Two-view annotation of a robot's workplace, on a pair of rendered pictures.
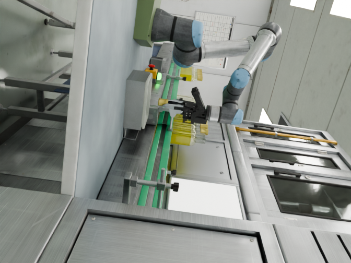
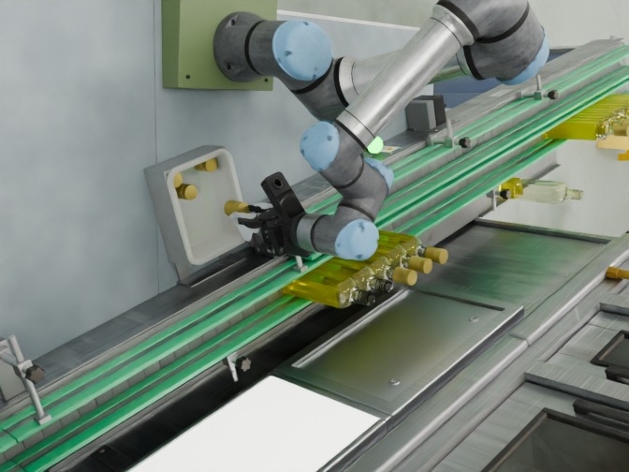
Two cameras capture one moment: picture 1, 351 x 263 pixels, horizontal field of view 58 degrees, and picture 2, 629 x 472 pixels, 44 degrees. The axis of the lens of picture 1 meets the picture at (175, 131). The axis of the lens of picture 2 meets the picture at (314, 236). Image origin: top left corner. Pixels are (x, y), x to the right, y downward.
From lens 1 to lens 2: 1.31 m
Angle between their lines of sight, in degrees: 46
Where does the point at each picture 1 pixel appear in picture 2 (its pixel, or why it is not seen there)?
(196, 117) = (285, 241)
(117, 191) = not seen: hidden behind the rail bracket
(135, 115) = (173, 238)
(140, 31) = (168, 71)
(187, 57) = (313, 104)
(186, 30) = (265, 48)
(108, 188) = not seen: hidden behind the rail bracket
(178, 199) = (226, 420)
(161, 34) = (237, 66)
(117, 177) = (65, 351)
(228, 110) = (329, 224)
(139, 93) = (164, 194)
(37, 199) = not seen: outside the picture
